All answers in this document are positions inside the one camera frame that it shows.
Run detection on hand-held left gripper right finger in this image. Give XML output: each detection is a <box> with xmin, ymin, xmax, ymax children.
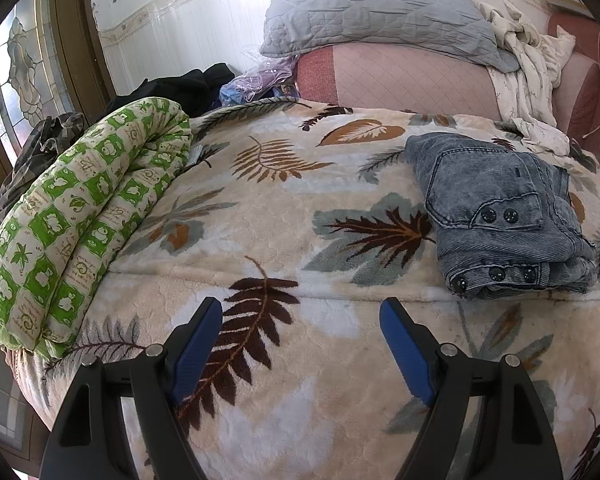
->
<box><xmin>379</xmin><ymin>296</ymin><xmax>563</xmax><ymax>480</ymax></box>

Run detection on black clothing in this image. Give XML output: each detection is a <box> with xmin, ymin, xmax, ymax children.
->
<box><xmin>105</xmin><ymin>62</ymin><xmax>236</xmax><ymax>118</ymax></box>

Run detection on purple plastic bag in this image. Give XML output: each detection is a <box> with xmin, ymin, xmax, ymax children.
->
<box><xmin>219</xmin><ymin>55</ymin><xmax>301</xmax><ymax>106</ymax></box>

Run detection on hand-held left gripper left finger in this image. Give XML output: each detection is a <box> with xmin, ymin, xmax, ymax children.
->
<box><xmin>40</xmin><ymin>296</ymin><xmax>224</xmax><ymax>480</ymax></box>

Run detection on blue denim pants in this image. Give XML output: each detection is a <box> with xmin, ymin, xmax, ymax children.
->
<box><xmin>404</xmin><ymin>131</ymin><xmax>600</xmax><ymax>301</ymax></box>

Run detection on maroon cushion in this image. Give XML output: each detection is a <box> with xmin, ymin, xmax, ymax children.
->
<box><xmin>547</xmin><ymin>10</ymin><xmax>600</xmax><ymax>141</ymax></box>

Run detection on green checked rolled quilt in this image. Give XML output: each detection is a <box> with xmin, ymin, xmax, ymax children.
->
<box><xmin>0</xmin><ymin>97</ymin><xmax>196</xmax><ymax>361</ymax></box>

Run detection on pink quilted cushion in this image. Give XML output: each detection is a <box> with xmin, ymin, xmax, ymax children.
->
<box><xmin>295</xmin><ymin>42</ymin><xmax>503</xmax><ymax>121</ymax></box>

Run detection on stained glass window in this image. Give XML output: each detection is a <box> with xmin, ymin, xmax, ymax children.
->
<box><xmin>0</xmin><ymin>0</ymin><xmax>106</xmax><ymax>201</ymax></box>

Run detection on white crumpled cloth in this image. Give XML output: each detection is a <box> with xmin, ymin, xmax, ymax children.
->
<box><xmin>475</xmin><ymin>0</ymin><xmax>576</xmax><ymax>156</ymax></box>

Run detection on wooden board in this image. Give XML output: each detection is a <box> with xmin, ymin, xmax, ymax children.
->
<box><xmin>547</xmin><ymin>0</ymin><xmax>592</xmax><ymax>15</ymax></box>

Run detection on leaf print blanket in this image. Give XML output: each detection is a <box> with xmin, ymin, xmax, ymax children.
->
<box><xmin>10</xmin><ymin>97</ymin><xmax>600</xmax><ymax>480</ymax></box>

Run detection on grey quilted pillow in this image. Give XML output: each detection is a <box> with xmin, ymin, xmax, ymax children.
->
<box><xmin>259</xmin><ymin>0</ymin><xmax>521</xmax><ymax>73</ymax></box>

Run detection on camouflage clothing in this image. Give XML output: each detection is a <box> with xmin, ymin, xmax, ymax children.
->
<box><xmin>0</xmin><ymin>112</ymin><xmax>86</xmax><ymax>246</ymax></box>

